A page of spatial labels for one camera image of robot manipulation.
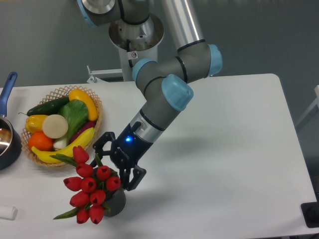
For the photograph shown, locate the yellow squash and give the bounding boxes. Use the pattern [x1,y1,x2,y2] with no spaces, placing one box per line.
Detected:
[69,89,98,121]

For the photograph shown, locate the orange fruit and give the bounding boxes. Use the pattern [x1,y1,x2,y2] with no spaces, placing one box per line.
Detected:
[27,132,53,151]

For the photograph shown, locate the red tulip bouquet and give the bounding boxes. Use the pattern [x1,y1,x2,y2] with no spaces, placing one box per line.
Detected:
[51,146,122,225]

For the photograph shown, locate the green bok choy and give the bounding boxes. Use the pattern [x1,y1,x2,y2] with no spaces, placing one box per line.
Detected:
[53,100,88,150]

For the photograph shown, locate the yellow banana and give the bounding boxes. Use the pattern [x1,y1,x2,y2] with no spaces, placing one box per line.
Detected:
[31,127,95,164]

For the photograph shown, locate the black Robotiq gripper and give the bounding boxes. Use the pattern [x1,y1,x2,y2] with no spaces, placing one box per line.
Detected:
[90,121,153,191]

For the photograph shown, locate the yellow bell pepper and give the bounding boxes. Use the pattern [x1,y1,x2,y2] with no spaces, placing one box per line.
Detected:
[25,115,48,134]

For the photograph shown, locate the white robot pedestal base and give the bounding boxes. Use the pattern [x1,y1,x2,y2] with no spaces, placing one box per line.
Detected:
[86,14,165,84]

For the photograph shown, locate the dark saucepan blue handle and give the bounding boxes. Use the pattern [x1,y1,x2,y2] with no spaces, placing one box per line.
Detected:
[0,72,22,170]

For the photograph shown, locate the dark grey ribbed vase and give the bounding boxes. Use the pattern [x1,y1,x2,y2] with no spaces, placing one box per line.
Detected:
[92,167,127,218]

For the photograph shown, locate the black device at table edge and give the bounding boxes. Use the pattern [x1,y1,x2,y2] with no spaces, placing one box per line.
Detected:
[301,202,319,228]

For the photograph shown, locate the woven wicker basket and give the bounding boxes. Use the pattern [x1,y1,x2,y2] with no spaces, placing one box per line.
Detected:
[21,85,103,167]

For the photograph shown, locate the green cucumber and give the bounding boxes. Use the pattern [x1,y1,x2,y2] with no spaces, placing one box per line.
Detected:
[19,97,69,117]

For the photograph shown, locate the purple eggplant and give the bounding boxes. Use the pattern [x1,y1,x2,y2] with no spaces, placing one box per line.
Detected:
[70,121,96,143]

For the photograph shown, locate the white cylinder object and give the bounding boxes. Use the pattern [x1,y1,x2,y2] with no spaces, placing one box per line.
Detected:
[0,205,18,221]

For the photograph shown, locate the beige round disc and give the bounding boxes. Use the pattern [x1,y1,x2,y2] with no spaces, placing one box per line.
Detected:
[42,115,68,139]

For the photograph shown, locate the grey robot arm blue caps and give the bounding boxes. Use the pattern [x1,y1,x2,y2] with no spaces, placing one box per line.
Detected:
[77,0,223,191]

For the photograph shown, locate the white furniture leg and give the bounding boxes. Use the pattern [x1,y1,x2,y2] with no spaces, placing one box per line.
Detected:
[295,85,319,131]

